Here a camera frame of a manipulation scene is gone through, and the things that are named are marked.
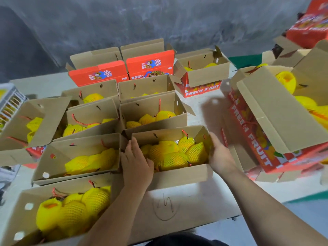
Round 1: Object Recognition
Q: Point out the person's right hand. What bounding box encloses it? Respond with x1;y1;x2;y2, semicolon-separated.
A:
208;132;238;177

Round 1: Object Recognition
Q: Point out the person's left hand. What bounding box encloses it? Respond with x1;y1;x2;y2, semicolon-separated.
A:
121;137;155;193

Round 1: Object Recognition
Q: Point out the cardboard box pen-marked flap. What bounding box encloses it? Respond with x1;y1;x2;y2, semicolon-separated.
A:
120;125;242;245

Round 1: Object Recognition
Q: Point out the person's right forearm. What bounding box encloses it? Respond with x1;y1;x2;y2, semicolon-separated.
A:
220;163;328;246

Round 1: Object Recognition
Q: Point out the person's left forearm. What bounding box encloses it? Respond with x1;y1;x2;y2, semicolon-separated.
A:
76;184;152;246

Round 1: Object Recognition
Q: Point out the pile of yellow netted fruits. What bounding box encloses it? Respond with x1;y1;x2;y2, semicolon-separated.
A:
183;62;219;72
35;186;112;242
64;148;120;176
129;92;160;99
140;136;209;172
126;110;177;130
275;71;328;131
62;118;117;138
26;116;44;144

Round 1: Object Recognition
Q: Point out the large red printed open carton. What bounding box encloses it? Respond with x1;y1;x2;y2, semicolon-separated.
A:
220;64;328;183

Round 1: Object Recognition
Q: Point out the group of open fruit cartons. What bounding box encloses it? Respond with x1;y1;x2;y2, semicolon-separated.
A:
0;38;231;246

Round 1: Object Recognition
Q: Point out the person's dark garment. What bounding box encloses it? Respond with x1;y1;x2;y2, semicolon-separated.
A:
151;231;229;246

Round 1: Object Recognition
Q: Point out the single yellow netted fruit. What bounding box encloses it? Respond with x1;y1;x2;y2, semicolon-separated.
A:
83;93;105;104

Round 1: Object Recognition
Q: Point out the brown carton with raised flaps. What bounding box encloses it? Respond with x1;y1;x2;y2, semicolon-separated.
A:
261;35;328;72

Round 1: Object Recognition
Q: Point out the closed red printed carton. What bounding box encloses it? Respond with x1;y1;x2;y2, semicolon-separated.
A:
285;0;328;49

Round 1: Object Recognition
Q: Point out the white printed crate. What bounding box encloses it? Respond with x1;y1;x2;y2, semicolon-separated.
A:
0;83;27;132

